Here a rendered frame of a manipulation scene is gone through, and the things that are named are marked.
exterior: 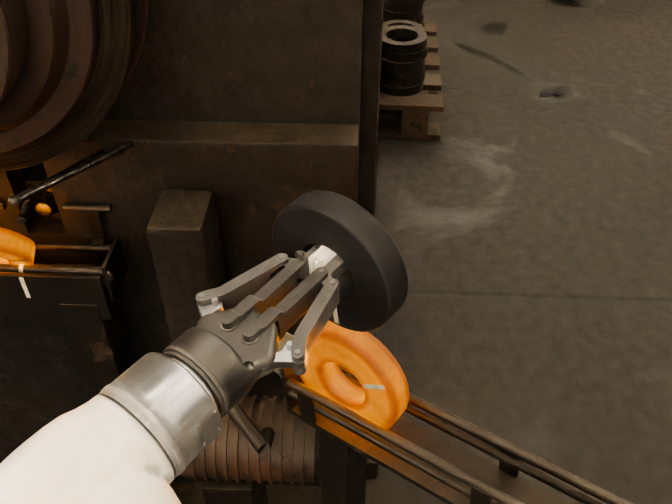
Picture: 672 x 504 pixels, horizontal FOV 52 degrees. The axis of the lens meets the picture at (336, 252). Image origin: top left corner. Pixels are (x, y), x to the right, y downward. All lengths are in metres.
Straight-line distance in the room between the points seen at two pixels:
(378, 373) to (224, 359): 0.27
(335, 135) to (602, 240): 1.47
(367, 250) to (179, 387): 0.21
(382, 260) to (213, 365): 0.18
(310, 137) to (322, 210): 0.33
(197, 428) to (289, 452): 0.48
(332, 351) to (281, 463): 0.27
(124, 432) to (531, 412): 1.34
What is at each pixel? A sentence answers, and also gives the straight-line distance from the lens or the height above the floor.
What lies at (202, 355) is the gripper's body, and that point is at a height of 0.95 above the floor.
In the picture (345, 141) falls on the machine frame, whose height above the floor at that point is 0.87.
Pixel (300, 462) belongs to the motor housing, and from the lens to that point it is 1.03.
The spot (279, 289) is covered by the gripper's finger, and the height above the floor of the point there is 0.93.
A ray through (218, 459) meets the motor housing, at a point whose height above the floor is 0.50.
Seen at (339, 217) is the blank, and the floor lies 0.98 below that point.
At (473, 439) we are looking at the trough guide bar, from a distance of 0.85.
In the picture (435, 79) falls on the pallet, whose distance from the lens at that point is 2.80.
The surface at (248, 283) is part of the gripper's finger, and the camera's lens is 0.65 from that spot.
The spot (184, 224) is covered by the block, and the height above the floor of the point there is 0.80.
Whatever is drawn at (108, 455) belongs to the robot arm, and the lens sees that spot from 0.52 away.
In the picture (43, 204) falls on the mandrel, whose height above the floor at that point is 0.75.
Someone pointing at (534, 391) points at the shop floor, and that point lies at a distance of 1.80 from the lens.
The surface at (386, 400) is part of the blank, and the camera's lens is 0.81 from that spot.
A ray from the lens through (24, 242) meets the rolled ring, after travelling 1.05.
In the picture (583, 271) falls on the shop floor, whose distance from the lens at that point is 2.17.
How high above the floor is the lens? 1.36
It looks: 40 degrees down
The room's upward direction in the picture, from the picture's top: straight up
